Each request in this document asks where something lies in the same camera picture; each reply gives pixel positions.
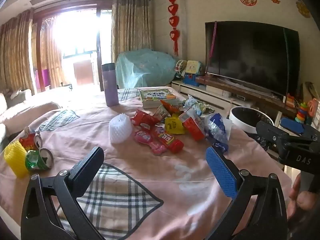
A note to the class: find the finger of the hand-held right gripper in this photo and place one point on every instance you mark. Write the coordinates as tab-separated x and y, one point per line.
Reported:
291	126
270	131

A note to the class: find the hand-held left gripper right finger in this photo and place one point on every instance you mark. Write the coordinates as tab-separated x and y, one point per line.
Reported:
221	170

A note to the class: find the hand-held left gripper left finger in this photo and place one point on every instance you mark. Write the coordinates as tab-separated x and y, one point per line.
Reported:
86	166

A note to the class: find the white round trash bin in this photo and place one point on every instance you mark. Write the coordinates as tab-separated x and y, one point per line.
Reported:
246	117

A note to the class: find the pink cartoon drink bottle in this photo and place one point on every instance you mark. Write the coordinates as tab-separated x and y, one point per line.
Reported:
148	140

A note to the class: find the person's right hand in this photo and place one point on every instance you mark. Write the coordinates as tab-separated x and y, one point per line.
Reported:
303	198

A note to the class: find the wooden pull toy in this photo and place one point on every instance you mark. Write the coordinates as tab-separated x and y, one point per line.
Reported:
292	101

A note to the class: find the orange plastic toy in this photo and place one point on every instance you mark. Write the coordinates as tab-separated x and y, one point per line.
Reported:
313	107

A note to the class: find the blue plastic wrapper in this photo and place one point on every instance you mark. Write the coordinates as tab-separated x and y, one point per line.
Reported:
216	130

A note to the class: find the crushed green can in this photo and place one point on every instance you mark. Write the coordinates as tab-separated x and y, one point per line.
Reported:
38	160

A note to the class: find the white foam fruit net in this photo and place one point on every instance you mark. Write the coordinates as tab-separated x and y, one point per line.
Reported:
120	130

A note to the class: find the brown wooden board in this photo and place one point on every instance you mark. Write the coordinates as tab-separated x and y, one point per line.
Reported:
240	90

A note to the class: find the red drink carton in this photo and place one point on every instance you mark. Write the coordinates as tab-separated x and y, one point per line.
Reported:
192	125

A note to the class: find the red stick packet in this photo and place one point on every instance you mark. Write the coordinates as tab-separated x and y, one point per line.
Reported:
171	141

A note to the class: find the crushed red can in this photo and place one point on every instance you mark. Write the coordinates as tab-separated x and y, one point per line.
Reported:
28	141

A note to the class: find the yellow snack packet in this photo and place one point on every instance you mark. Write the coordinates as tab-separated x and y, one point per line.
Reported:
175	126

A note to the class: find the pink printed blanket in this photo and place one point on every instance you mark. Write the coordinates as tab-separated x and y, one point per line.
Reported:
155	175

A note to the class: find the crumpled green wrapper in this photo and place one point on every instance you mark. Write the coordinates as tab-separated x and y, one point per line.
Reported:
197	105

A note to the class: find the yellow foam fruit net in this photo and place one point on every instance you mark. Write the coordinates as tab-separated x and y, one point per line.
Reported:
15	158

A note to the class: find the red snack wrapper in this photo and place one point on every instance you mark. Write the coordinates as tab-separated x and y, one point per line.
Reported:
142	118

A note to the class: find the white television stand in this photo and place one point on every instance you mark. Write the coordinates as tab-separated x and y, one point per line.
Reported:
205	95

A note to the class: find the black flat television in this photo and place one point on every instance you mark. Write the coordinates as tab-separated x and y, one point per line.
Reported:
252	55

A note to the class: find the orange snack packet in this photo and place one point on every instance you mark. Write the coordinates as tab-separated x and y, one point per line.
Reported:
171	107

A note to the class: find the purple thermos bottle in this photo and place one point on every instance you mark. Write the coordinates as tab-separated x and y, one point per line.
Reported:
110	85

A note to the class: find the blue toy cash register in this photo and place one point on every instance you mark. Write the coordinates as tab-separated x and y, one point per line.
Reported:
191	80

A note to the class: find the magenta box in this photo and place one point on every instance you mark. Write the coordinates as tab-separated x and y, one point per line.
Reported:
43	78

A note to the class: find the green children's book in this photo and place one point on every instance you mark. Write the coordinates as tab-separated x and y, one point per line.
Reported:
156	96

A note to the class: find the pink rod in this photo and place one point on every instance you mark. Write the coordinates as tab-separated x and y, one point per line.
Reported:
212	45

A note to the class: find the white cage ball toy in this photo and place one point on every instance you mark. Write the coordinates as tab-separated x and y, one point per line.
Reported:
180	67

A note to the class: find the teal dust cover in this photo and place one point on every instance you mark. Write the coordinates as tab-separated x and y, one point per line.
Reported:
145	67

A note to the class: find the beige patterned curtain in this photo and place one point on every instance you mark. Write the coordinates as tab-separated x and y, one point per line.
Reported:
17	55
131	27

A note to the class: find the red hanging heart ornament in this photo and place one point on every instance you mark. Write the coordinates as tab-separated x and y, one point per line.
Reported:
173	10

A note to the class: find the gold wall sticker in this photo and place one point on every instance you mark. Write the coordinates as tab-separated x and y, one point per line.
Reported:
303	8

